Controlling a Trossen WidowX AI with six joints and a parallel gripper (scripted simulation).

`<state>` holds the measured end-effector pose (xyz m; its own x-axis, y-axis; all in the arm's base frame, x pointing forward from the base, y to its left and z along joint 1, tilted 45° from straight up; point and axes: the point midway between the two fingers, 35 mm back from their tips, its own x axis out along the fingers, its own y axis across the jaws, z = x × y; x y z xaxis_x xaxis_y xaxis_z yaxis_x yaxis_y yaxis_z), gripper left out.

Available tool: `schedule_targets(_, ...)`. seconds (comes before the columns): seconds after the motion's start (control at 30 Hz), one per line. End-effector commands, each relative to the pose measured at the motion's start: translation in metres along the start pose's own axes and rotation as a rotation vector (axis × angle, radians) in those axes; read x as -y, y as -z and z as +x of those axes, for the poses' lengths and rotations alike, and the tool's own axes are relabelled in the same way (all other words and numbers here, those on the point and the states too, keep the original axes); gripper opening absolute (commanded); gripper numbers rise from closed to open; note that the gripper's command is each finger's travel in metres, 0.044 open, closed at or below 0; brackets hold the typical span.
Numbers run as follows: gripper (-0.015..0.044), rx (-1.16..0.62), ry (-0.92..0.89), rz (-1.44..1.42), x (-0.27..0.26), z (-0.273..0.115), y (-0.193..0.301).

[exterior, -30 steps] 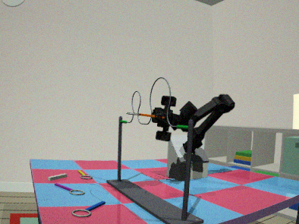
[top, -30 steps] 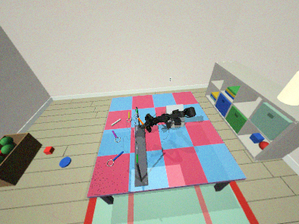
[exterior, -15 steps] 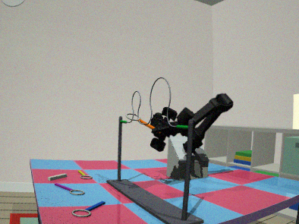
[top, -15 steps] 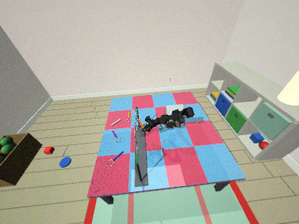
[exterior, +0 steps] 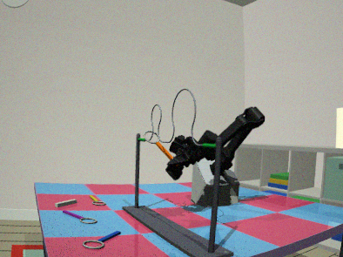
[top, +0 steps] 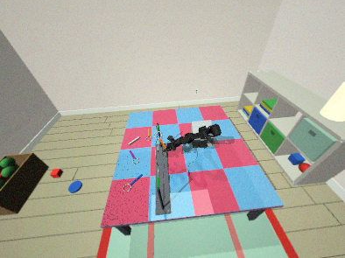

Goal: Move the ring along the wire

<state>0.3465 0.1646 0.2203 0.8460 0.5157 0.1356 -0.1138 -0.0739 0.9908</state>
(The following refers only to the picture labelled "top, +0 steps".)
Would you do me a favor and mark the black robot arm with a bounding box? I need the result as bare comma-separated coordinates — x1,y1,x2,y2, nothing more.
167,124,222,145

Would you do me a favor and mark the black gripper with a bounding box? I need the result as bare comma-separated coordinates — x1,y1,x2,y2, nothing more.
162,139,180,152

